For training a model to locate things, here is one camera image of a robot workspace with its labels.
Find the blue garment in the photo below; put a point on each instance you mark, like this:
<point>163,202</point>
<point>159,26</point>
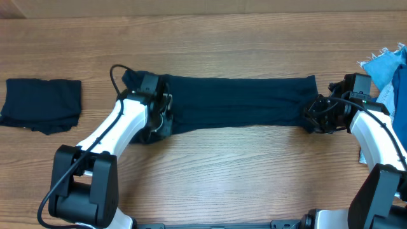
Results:
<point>400,97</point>

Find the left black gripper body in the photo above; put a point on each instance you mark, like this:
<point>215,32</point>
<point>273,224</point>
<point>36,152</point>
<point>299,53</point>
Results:
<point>163,128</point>

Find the dark navy t-shirt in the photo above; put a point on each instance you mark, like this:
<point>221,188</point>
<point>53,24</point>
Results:
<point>200,103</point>

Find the light blue denim jeans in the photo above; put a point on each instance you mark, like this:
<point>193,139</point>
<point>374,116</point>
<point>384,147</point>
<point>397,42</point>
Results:
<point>381,68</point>

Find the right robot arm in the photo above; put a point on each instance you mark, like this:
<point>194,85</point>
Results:
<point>349,107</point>

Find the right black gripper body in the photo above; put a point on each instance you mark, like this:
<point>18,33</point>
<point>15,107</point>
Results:
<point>318,114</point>

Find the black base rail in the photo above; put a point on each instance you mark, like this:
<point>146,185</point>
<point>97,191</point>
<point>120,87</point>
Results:
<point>275,224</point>

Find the folded black cloth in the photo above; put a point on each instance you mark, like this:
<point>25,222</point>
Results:
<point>46,106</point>

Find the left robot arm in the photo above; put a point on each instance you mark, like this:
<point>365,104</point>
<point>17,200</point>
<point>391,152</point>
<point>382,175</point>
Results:
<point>84,188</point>

